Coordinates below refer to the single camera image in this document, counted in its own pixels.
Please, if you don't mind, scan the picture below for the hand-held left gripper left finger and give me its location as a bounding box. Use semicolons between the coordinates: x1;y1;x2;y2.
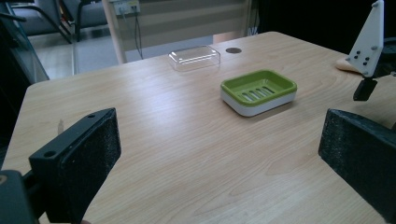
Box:
28;107;122;224

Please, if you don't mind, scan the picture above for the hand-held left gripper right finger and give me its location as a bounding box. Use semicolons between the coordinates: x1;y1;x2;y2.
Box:
318;107;396;224

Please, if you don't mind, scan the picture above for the green and white soap dish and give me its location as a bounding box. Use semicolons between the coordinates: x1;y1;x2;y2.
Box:
219;68;298;118

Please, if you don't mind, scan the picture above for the clear plastic soap dish lid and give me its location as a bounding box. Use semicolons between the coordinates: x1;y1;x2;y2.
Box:
168;45;221;73

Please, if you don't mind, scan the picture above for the black metal stand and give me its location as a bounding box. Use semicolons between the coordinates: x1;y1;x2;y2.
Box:
0;0;104;45

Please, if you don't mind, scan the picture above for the pale wooden post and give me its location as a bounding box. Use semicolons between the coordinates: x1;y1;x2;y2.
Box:
101;0;128;65

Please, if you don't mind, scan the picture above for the black hanging cable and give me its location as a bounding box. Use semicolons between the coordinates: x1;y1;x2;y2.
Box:
133;11;145;60

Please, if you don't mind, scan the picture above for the white wall socket strip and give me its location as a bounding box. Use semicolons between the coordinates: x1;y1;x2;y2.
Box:
111;0;141;16

